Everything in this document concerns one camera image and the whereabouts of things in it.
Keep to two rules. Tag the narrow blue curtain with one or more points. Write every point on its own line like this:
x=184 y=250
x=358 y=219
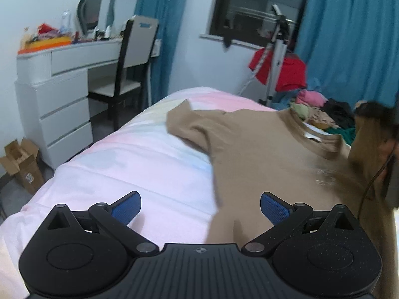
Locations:
x=162 y=31

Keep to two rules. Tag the garment steamer stand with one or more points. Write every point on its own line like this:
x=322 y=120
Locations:
x=277 y=53

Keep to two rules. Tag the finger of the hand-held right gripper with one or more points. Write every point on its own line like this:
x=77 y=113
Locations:
x=372 y=110

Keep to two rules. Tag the white dressing table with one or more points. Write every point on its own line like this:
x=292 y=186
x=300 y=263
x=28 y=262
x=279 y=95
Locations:
x=62 y=109

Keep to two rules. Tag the black garment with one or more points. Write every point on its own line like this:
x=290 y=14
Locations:
x=338 y=112

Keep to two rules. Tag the white spray bottle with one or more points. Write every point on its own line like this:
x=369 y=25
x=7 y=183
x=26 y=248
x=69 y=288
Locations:
x=65 y=21

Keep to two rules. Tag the black and grey chair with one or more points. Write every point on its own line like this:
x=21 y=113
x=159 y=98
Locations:
x=137 y=40

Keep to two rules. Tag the beige garment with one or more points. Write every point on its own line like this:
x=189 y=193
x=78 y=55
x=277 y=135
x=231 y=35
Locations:
x=321 y=119

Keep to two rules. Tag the orange tray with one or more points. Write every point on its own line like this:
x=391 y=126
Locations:
x=46 y=43

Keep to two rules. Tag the cardboard box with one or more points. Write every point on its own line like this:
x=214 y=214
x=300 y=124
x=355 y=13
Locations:
x=25 y=168

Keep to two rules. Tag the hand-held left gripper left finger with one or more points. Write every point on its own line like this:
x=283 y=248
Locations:
x=126 y=207

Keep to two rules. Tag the red cloth item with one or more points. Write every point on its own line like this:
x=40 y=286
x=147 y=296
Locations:
x=46 y=29

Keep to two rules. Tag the pink garment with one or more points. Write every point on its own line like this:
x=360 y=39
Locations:
x=310 y=98

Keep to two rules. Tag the green garment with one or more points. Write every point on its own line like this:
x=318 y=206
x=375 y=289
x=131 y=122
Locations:
x=344 y=135

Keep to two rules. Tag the bed with pastel sheet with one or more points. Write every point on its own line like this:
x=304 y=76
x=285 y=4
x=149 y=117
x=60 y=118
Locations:
x=140 y=165

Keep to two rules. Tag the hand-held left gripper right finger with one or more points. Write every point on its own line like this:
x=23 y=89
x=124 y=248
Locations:
x=276 y=208

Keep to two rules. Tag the wavy vanity mirror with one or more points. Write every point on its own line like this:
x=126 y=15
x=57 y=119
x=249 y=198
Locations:
x=92 y=9

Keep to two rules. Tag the tan t-shirt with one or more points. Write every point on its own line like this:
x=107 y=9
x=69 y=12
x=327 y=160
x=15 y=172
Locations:
x=265 y=149

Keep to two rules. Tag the red garment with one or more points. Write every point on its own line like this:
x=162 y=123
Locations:
x=290 y=74

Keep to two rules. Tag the yellow-green garment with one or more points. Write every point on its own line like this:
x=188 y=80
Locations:
x=300 y=111

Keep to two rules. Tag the dark window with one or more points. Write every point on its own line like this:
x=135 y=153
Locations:
x=249 y=3

